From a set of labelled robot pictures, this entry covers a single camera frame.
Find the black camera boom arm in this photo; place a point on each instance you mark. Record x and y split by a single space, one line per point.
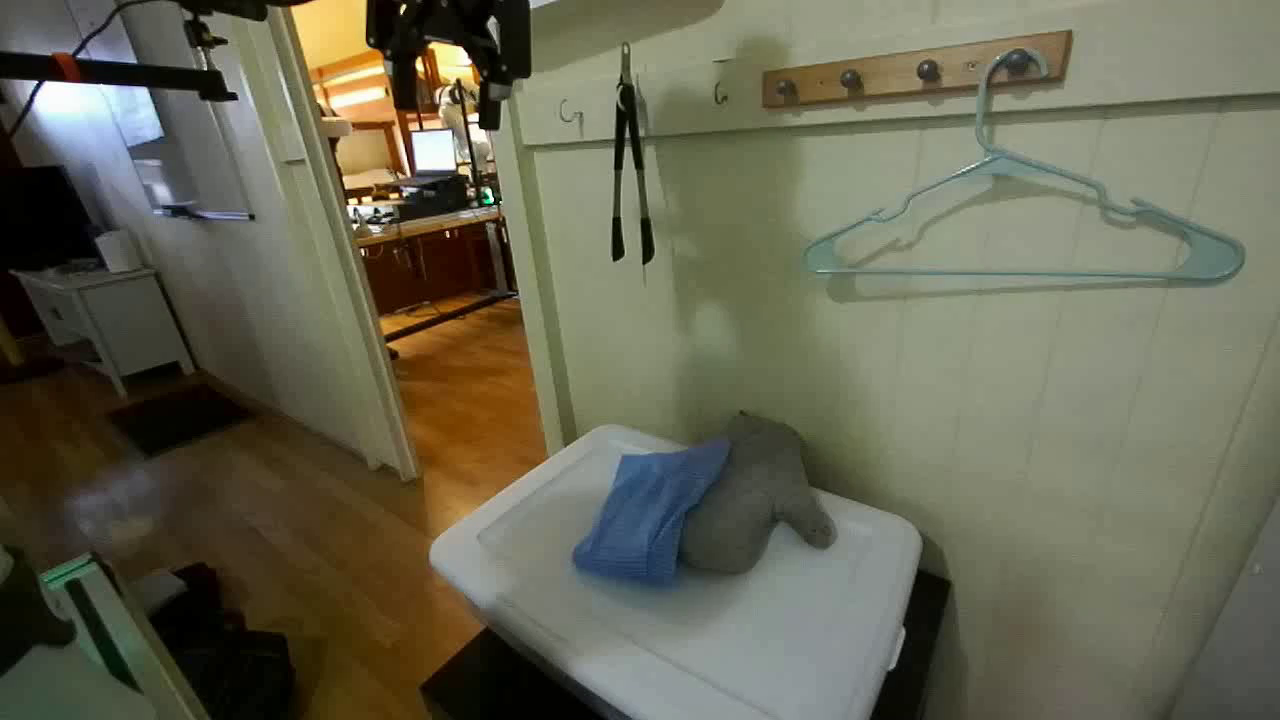
71 69

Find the dark floor mat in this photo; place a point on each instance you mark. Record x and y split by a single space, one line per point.
179 416

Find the blue cloth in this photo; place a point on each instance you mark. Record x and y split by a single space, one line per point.
642 520

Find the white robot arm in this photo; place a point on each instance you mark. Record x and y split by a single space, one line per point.
495 34

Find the light blue plastic hanger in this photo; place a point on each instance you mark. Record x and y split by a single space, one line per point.
1021 221

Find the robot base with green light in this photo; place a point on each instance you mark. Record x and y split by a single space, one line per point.
110 665

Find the grey oven mitt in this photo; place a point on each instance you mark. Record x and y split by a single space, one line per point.
756 490

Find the white wall hook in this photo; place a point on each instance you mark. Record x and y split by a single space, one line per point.
623 66
720 82
574 117

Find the wooden kitchen counter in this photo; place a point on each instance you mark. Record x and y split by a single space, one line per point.
433 256

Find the white side cabinet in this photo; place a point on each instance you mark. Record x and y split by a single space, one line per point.
110 323

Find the wooden coat peg rail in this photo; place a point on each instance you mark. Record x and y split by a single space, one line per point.
945 69

